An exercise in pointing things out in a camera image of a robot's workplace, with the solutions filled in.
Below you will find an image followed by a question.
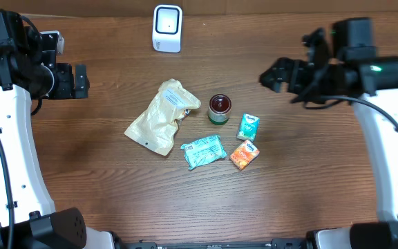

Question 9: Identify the beige paper pouch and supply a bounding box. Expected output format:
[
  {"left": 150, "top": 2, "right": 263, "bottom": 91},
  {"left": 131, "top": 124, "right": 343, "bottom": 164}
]
[{"left": 124, "top": 79, "right": 201, "bottom": 156}]

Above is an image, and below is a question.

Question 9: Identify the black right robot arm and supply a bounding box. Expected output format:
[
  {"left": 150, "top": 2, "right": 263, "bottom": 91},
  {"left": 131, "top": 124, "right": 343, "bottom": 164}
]
[{"left": 259, "top": 17, "right": 398, "bottom": 248}]

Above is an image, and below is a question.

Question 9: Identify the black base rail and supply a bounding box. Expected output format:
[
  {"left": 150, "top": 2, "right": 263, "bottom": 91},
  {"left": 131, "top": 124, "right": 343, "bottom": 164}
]
[{"left": 115, "top": 238, "right": 313, "bottom": 249}]

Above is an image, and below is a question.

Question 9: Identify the jar with dark red lid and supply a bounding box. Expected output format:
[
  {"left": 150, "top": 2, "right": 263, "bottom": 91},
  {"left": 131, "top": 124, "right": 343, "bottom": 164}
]
[{"left": 207, "top": 94, "right": 232, "bottom": 125}]

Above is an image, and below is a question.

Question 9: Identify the teal Kleenex tissue pack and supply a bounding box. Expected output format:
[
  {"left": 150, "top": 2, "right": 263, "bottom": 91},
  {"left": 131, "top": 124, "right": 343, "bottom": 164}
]
[{"left": 236, "top": 113, "right": 260, "bottom": 142}]

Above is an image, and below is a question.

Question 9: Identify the white black barcode scanner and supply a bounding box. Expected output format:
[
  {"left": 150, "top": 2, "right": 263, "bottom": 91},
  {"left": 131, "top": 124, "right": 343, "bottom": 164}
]
[{"left": 152, "top": 4, "right": 183, "bottom": 53}]

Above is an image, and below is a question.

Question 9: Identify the orange Kleenex tissue pack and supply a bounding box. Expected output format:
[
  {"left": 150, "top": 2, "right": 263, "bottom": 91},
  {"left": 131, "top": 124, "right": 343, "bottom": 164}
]
[{"left": 229, "top": 140, "right": 260, "bottom": 170}]

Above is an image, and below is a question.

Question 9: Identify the green wet wipes pack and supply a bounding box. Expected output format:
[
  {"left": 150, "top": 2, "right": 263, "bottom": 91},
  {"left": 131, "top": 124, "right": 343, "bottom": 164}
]
[{"left": 180, "top": 135, "right": 227, "bottom": 170}]

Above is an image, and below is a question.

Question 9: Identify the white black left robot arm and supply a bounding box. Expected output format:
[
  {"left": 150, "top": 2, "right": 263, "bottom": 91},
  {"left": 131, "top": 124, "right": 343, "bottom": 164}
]
[{"left": 0, "top": 10, "right": 122, "bottom": 248}]

